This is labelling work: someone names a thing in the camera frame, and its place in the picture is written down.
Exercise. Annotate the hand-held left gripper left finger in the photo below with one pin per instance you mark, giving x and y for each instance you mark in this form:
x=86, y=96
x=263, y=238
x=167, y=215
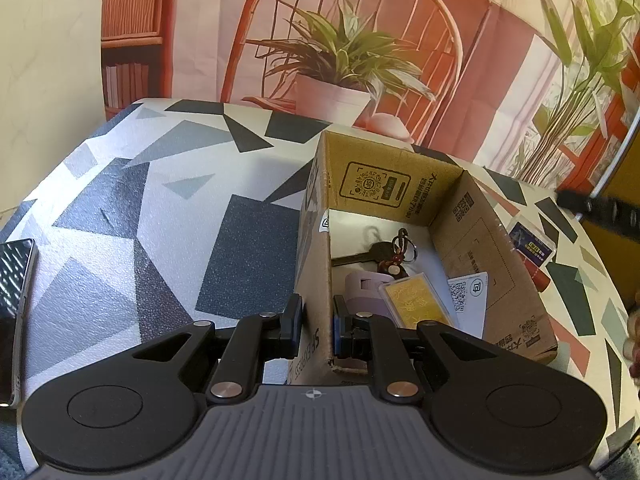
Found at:
x=290, y=331

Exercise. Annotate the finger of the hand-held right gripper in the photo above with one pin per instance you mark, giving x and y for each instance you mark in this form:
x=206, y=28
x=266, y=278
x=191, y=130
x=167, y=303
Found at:
x=580, y=202

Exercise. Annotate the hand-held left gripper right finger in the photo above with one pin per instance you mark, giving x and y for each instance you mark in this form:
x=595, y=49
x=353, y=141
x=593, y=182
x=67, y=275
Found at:
x=338, y=332

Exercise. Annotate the purple device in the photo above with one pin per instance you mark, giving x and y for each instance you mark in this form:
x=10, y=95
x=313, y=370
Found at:
x=365, y=286

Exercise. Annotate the clear box with blue label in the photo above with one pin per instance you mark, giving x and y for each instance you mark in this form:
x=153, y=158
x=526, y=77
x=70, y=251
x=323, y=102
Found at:
x=532, y=245

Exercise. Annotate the gold card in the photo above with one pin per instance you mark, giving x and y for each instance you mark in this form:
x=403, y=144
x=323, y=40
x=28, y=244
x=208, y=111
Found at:
x=415, y=301

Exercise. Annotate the dark red tube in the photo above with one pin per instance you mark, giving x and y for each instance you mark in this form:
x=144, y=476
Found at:
x=540, y=278

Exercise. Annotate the cardboard box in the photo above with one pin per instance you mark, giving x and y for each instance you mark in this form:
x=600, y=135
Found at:
x=480, y=240

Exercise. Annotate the black smartphone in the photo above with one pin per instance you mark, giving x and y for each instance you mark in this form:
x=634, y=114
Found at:
x=15, y=310

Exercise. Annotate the printed room backdrop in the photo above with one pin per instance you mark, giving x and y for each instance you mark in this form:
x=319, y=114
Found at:
x=200, y=35

